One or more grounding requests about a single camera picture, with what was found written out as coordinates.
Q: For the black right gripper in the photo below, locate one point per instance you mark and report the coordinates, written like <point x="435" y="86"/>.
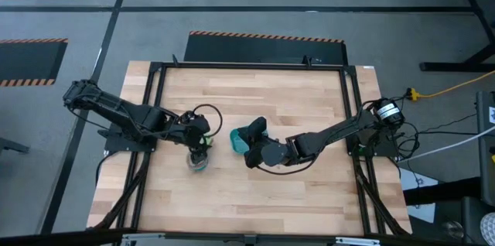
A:
<point x="276" y="153"/>

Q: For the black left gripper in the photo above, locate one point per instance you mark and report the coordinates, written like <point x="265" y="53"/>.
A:
<point x="195" y="130"/>

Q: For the large teal measuring cup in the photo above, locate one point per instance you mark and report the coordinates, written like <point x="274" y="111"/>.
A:
<point x="197" y="168"/>

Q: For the teal plastic basket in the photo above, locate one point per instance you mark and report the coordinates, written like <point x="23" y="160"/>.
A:
<point x="237" y="143"/>

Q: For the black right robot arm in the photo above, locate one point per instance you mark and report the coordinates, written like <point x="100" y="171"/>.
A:
<point x="332" y="135"/>

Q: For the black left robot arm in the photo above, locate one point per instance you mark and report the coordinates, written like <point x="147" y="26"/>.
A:
<point x="127" y="116"/>

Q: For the black striped-edge floor mat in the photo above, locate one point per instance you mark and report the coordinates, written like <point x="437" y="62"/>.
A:
<point x="27" y="60"/>
<point x="263" y="50"/>

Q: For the white floor sheet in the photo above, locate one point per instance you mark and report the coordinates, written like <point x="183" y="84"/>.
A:
<point x="410" y="180"/>

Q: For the grey floor stand leg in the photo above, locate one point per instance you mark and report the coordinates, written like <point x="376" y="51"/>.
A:
<point x="11" y="146"/>

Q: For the black equipment cabinet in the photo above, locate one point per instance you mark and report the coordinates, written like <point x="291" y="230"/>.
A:
<point x="485" y="153"/>

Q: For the white patterned sphere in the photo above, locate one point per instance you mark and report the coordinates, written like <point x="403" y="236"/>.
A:
<point x="489" y="230"/>

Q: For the black aluminium table frame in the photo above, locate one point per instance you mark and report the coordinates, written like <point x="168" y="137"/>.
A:
<point x="232" y="65"/>

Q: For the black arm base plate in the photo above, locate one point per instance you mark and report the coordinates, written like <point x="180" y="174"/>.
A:
<point x="116" y="145"/>
<point x="386" y="143"/>

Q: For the silver metal bracket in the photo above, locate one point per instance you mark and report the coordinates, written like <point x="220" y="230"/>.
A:
<point x="357" y="241"/>
<point x="137" y="240"/>

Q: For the black floor stand frame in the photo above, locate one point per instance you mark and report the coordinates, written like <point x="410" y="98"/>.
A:
<point x="444" y="66"/>

